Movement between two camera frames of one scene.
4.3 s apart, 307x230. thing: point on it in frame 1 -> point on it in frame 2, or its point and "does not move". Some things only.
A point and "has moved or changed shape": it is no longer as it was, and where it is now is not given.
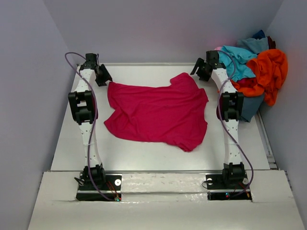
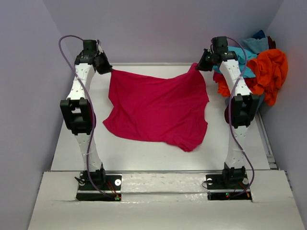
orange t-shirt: x=270 y=67 does not move
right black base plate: x=217 y=189 does not move
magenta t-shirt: x=170 y=113 has moved or changed shape
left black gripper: x=101 y=75 -> x=103 y=65
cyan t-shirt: x=235 y=60 does not move
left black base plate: x=112 y=189 does not move
